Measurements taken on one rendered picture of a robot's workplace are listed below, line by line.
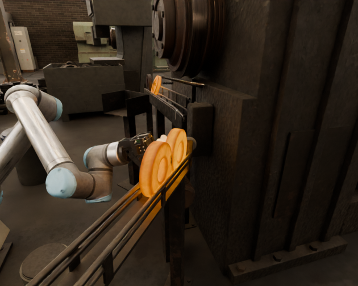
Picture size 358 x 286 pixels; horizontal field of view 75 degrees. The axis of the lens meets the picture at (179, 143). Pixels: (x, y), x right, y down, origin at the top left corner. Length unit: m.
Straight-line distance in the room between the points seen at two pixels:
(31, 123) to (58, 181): 0.30
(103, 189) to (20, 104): 0.49
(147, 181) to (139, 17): 3.39
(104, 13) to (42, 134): 2.94
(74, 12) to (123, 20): 7.56
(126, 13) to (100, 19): 0.37
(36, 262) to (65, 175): 0.24
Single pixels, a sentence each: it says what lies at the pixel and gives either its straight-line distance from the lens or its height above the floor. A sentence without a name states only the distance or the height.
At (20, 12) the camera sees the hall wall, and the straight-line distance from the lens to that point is 11.57.
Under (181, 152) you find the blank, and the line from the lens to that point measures 0.82.
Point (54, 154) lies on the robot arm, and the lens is 0.88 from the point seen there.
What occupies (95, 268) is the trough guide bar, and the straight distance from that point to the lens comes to 0.42.
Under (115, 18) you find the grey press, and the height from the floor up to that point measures 1.35.
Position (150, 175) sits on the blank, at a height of 0.75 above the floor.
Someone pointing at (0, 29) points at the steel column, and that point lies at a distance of 8.07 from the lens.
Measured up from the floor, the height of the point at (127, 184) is 0.01.
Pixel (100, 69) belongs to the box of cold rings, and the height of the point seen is 0.70.
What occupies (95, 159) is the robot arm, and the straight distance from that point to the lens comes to 0.91.
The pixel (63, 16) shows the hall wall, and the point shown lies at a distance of 11.29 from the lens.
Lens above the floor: 1.05
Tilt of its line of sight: 24 degrees down
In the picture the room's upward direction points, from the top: straight up
